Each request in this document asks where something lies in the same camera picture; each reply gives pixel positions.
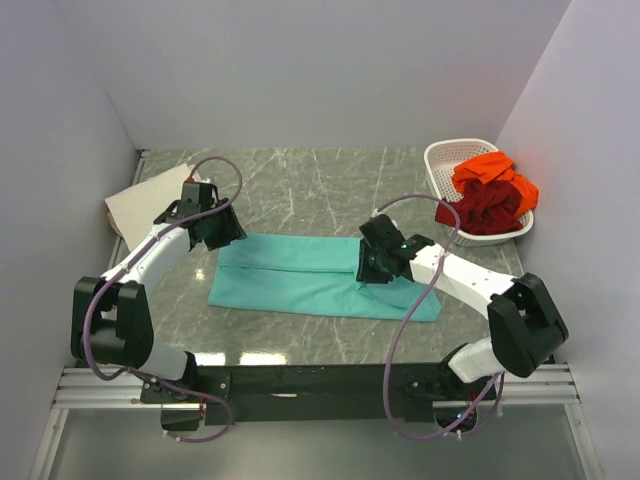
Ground teal t shirt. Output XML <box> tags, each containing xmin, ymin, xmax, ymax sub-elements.
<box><xmin>208</xmin><ymin>233</ymin><xmax>424</xmax><ymax>321</ymax></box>

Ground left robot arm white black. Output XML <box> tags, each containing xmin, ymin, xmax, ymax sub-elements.
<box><xmin>70</xmin><ymin>179</ymin><xmax>246</xmax><ymax>402</ymax></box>

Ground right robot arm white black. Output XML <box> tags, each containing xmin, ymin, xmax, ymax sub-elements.
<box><xmin>357</xmin><ymin>214</ymin><xmax>569</xmax><ymax>399</ymax></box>

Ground folded cream t shirt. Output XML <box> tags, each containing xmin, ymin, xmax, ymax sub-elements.
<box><xmin>105</xmin><ymin>164</ymin><xmax>191</xmax><ymax>250</ymax></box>

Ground dark red t shirt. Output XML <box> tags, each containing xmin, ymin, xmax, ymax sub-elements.
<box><xmin>447</xmin><ymin>180</ymin><xmax>523</xmax><ymax>236</ymax></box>

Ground folded tan t shirt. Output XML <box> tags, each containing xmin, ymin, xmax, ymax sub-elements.
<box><xmin>106</xmin><ymin>211</ymin><xmax>123</xmax><ymax>238</ymax></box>

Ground white plastic laundry basket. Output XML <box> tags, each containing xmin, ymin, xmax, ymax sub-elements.
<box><xmin>424</xmin><ymin>138</ymin><xmax>534</xmax><ymax>247</ymax></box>

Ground orange t shirt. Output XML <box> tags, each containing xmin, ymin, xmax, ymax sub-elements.
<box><xmin>451</xmin><ymin>151</ymin><xmax>539</xmax><ymax>215</ymax></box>

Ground black base crossbar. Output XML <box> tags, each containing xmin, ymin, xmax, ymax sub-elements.
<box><xmin>139</xmin><ymin>362</ymin><xmax>499</xmax><ymax>427</ymax></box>

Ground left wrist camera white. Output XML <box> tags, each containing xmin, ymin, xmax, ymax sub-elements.
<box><xmin>185</xmin><ymin>175</ymin><xmax>211</xmax><ymax>184</ymax></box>

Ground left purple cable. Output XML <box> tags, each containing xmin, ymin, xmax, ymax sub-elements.
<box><xmin>79</xmin><ymin>156</ymin><xmax>244</xmax><ymax>444</ymax></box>

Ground purple cable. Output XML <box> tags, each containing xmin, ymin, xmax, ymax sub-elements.
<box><xmin>373</xmin><ymin>193</ymin><xmax>505</xmax><ymax>442</ymax></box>
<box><xmin>79</xmin><ymin>156</ymin><xmax>244</xmax><ymax>444</ymax></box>

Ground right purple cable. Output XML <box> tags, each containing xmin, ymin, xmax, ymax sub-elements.
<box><xmin>373</xmin><ymin>193</ymin><xmax>505</xmax><ymax>442</ymax></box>

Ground aluminium frame rail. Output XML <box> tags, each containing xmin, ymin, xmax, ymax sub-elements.
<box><xmin>32</xmin><ymin>364</ymin><xmax>604</xmax><ymax>479</ymax></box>

